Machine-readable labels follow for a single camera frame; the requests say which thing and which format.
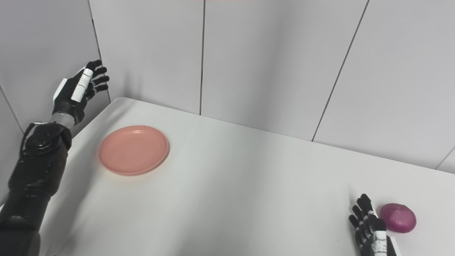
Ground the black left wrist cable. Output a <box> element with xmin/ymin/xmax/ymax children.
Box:
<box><xmin>20</xmin><ymin>121</ymin><xmax>50</xmax><ymax>154</ymax></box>

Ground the purple red onion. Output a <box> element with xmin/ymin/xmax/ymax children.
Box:
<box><xmin>379</xmin><ymin>203</ymin><xmax>417</xmax><ymax>234</ymax></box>

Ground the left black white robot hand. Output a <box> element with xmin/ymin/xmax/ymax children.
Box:
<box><xmin>52</xmin><ymin>60</ymin><xmax>110</xmax><ymax>126</ymax></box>

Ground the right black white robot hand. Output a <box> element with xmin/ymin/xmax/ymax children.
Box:
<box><xmin>348</xmin><ymin>193</ymin><xmax>402</xmax><ymax>256</ymax></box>

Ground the pink round plate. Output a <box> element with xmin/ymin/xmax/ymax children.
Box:
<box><xmin>98</xmin><ymin>125</ymin><xmax>169</xmax><ymax>176</ymax></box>

